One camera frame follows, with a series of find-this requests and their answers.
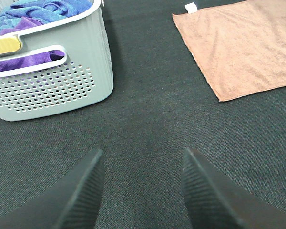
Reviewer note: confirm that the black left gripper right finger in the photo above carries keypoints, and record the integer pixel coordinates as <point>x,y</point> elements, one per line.
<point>214,201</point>

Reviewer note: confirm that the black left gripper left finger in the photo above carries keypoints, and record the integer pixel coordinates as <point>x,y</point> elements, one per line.
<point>72,203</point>

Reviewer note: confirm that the orange-brown microfibre towel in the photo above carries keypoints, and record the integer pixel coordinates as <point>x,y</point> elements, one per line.
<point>240,48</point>

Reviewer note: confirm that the dark fabric table mat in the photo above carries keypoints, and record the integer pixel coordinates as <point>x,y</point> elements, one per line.
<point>160,105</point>

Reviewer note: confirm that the grey perforated laundry basket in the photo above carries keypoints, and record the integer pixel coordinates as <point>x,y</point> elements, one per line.
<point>81,78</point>

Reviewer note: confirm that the purple towel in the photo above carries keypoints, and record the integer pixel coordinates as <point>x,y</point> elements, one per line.
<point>26,59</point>

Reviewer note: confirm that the blue towel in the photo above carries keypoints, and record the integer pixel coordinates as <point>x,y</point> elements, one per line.
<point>24,14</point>

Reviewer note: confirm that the yellow basket handle pad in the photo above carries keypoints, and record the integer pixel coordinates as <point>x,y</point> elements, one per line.
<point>9,44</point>

